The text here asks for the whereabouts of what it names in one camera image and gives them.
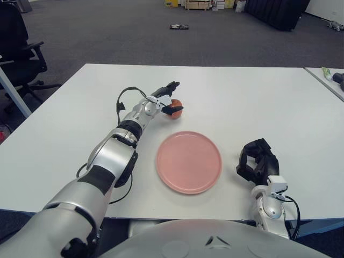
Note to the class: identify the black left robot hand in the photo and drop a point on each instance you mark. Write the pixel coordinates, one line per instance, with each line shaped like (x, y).
(165, 90)

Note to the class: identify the black curtain partition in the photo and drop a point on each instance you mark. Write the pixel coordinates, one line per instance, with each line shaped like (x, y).
(276, 13)

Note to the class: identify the blue-grey table frame beam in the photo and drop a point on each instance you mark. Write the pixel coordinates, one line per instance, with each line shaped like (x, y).
(317, 227)

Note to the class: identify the yellow box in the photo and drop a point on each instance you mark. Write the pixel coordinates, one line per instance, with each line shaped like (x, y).
(172, 2)

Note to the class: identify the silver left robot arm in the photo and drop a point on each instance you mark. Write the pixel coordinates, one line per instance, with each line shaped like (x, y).
(113, 156)

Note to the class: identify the small red object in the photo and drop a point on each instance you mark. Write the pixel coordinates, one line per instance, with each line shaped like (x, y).
(2, 135)

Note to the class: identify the pale desk leg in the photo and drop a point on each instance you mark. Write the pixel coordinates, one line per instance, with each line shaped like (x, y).
(16, 94)

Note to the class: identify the green tube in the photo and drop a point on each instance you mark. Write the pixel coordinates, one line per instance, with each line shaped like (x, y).
(326, 74)

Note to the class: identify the pink round plate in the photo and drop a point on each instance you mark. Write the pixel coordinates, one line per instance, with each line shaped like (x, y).
(189, 162)

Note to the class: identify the small black floor tray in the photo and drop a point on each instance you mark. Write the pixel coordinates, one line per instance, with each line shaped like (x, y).
(179, 27)

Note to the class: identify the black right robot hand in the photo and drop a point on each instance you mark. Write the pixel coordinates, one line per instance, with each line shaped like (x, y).
(268, 164)

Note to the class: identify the black handheld controller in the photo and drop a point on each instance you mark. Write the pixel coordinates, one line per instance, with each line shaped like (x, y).
(338, 77)

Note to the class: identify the red apple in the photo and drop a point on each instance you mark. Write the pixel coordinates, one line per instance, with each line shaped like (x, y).
(176, 102)

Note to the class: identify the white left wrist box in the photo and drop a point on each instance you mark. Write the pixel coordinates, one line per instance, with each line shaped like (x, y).
(162, 100)

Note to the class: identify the small grey robot dog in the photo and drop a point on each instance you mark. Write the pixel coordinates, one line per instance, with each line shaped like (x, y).
(336, 25)

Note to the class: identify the wooden crate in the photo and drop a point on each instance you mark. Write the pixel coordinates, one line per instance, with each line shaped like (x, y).
(197, 4)

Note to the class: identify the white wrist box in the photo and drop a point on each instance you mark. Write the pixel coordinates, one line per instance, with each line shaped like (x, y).
(162, 100)
(276, 186)

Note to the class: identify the stacked cardboard boxes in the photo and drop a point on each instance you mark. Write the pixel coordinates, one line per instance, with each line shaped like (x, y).
(223, 4)

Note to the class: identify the black office chair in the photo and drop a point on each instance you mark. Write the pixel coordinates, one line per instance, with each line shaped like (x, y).
(16, 72)

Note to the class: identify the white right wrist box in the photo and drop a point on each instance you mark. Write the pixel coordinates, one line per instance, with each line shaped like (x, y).
(276, 186)

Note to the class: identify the grey robot torso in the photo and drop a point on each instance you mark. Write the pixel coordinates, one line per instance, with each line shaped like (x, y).
(188, 233)

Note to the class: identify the white plastic bag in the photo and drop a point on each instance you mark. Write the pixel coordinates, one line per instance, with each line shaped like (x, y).
(240, 6)

